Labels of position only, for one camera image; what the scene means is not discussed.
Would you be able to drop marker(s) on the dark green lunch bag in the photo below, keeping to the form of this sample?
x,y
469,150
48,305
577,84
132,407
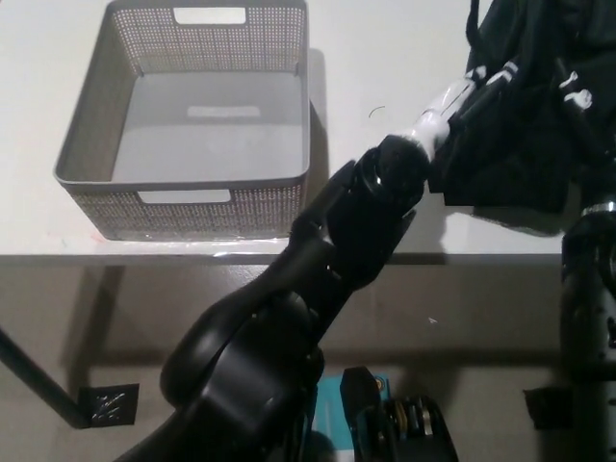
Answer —
x,y
520,159

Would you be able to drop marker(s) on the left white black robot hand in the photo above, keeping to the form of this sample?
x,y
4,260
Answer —
x,y
443,115

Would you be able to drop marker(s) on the black teal robot torso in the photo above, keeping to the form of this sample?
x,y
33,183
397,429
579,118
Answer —
x,y
366,414

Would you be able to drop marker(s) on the thin curved dark thread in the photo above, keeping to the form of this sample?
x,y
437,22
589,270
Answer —
x,y
375,110

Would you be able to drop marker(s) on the grey perforated plastic basket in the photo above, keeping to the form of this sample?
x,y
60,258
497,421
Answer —
x,y
192,212

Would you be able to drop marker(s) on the black metal table leg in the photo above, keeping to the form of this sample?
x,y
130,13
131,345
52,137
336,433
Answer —
x,y
43,385

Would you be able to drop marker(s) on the clear adhesive tape sheet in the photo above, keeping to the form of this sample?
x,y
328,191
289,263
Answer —
x,y
221,253

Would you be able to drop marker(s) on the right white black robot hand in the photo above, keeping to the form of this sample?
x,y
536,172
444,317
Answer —
x,y
577,98

